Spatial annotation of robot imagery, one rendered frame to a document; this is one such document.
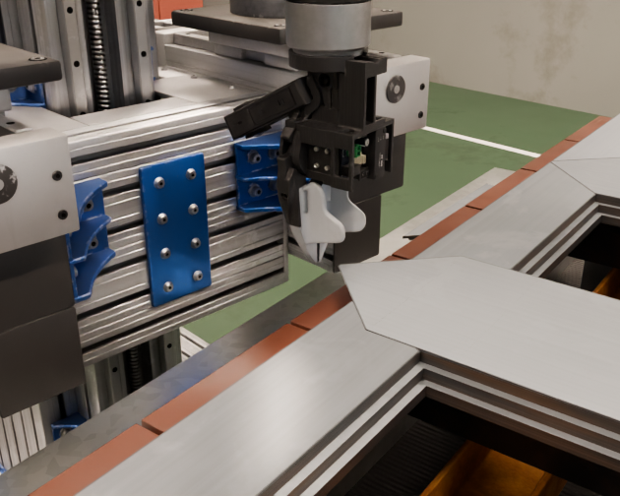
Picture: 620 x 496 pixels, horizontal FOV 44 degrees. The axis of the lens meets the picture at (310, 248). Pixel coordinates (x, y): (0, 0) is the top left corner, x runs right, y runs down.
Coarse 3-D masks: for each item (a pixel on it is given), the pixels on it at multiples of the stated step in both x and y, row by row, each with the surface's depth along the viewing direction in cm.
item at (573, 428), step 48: (576, 240) 86; (384, 384) 57; (432, 384) 61; (480, 384) 59; (336, 432) 53; (384, 432) 56; (528, 432) 56; (576, 432) 55; (288, 480) 49; (336, 480) 51
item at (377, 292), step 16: (368, 272) 74; (384, 272) 74; (400, 272) 74; (416, 272) 74; (432, 272) 74; (352, 288) 71; (368, 288) 71; (384, 288) 71; (400, 288) 71; (416, 288) 71; (368, 304) 68; (384, 304) 68; (400, 304) 68; (368, 320) 65
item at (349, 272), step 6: (342, 264) 76; (348, 264) 76; (354, 264) 76; (360, 264) 76; (366, 264) 76; (372, 264) 76; (342, 270) 74; (348, 270) 74; (354, 270) 74; (360, 270) 74; (366, 270) 74; (342, 276) 73; (348, 276) 73; (354, 276) 73; (348, 282) 72
